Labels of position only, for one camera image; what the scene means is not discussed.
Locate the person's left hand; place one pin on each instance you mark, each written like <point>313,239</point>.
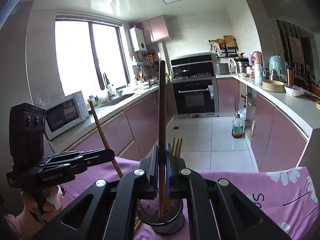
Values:
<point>53,200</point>

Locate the black mesh pen holder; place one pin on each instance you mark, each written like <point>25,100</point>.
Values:
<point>172,226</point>

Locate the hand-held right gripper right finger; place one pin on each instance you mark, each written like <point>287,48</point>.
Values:
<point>168,175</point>

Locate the wooden cutting board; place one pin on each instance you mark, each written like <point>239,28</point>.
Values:
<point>228,41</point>

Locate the dark brown chopstick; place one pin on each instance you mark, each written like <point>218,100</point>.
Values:
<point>161,105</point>

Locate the pink base cabinet run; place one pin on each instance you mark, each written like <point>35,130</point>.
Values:
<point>275,135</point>
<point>112,130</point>

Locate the black range hood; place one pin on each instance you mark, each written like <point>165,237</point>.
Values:
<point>192,63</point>

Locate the brown tall tumbler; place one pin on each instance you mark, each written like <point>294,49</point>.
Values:
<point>290,76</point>

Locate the striped dark curtain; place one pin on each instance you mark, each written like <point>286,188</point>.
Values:
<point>285,37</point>

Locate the pink floral tablecloth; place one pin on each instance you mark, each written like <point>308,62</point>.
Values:
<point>237,192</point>

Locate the white plastic bottle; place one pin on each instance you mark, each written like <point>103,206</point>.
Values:
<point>258,75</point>

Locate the pink kettle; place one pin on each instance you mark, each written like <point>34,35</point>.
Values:
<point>257,58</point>

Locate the gas hob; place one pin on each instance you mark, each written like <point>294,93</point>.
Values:
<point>202,75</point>

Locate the white plastic bag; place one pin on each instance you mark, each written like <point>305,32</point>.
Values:
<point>294,91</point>

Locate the bunch of wooden chopsticks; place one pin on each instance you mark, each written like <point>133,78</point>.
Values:
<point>178,146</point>

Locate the pink wall cabinet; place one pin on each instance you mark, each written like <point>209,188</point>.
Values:
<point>158,28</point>

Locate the person's left forearm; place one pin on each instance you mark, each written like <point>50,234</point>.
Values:
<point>17,226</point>

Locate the white water heater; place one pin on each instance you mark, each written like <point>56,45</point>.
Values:
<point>137,40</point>

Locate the stainless steel pot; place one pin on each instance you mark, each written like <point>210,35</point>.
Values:
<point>241,68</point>

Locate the light brown chopstick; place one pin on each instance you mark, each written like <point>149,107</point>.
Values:
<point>100,127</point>

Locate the cooking oil bottle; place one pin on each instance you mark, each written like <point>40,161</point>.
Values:
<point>238,130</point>

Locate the kitchen window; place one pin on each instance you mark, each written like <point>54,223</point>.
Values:
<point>75,60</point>

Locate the black wall rack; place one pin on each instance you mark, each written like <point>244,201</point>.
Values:
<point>225,51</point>

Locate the black built-in oven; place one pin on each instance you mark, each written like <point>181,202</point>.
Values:
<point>193,97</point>

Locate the round bamboo steamer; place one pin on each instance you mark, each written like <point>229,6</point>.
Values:
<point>273,86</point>

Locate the teal plastic-covered appliance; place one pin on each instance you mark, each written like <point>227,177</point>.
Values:
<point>277,66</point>

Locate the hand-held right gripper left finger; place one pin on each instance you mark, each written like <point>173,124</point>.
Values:
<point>154,175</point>

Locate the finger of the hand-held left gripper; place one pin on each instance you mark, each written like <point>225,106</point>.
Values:
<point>75,153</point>
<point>100,157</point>

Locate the white microwave oven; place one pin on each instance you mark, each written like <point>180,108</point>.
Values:
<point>65,115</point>

